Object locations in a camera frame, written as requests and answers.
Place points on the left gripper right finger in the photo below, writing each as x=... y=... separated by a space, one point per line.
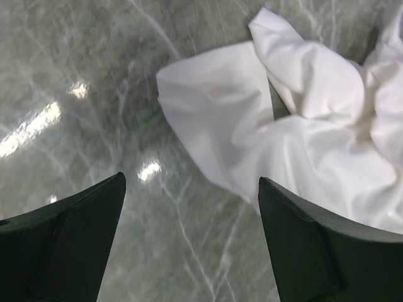
x=317 y=255

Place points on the white t shirt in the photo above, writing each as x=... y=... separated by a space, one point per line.
x=292 y=110

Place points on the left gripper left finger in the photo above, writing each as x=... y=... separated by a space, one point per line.
x=59 y=252

